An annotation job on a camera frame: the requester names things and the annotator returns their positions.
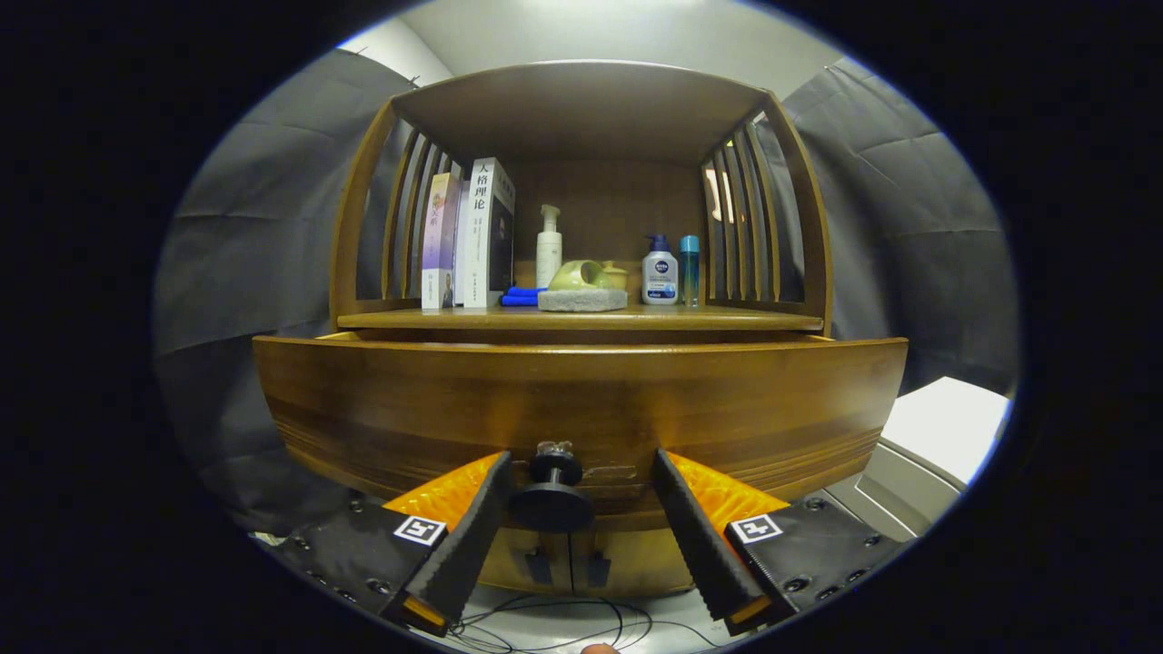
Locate thick white book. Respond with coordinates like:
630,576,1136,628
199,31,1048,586
454,157,517,309

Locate grey ribbed plastic object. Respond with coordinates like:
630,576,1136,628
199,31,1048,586
822,438,966,543

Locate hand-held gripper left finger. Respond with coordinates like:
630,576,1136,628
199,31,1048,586
263,451,515,637

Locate wooden countertop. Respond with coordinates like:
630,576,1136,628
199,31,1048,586
336,304,826,332

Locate wooden drawer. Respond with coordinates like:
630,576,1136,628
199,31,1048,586
252,332,910,534

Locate black drawer knob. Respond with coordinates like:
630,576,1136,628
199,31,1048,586
509,441,596,534

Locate white board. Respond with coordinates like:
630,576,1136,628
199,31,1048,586
880,376,1011,487

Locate black floor cables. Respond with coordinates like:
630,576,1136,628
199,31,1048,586
454,593,728,654

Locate white pump bottle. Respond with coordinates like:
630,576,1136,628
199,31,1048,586
535,204,563,290

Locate wooden cabinet door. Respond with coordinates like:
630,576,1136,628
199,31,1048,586
477,527,573,596
572,527,705,599

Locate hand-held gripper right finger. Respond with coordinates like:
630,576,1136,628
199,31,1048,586
651,449,919,637

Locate white blue-capped lotion bottle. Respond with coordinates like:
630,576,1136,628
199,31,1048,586
641,234,681,306

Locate wooden cabinet with slatted hutch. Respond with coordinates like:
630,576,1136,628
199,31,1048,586
329,60,835,600

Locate pink purple book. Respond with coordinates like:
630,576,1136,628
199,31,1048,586
421,173,462,311

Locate green-handled grey scrubbing sponge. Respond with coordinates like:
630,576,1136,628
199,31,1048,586
537,260,630,313

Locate slim teal bottle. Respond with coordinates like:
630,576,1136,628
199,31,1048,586
680,235,701,308

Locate black backdrop cloth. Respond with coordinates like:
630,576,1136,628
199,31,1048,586
153,47,1020,537

